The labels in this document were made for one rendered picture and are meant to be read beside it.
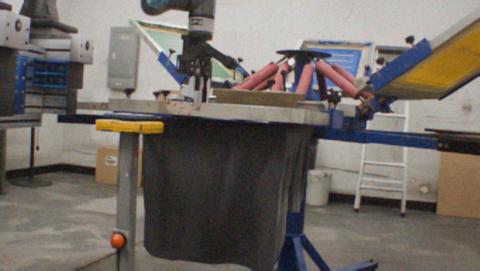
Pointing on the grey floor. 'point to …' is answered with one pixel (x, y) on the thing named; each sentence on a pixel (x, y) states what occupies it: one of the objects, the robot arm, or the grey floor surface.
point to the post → (128, 180)
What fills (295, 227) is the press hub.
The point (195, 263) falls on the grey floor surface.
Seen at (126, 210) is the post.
